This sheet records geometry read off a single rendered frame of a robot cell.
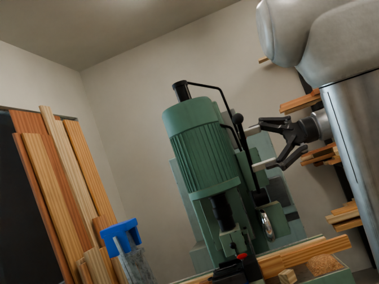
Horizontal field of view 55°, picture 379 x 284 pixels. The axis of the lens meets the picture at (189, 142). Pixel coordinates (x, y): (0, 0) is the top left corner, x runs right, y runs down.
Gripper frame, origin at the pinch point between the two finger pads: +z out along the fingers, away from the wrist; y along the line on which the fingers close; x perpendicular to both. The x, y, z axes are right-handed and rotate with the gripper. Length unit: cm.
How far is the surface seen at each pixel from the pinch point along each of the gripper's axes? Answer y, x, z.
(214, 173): -0.8, -4.1, 12.1
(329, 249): -23.3, -30.9, -13.8
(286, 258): -22.4, -30.1, 0.0
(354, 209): 61, -188, -73
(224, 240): -15.4, -19.4, 16.2
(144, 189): 155, -196, 94
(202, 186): -2.7, -6.0, 17.1
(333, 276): -34.8, -20.2, -9.3
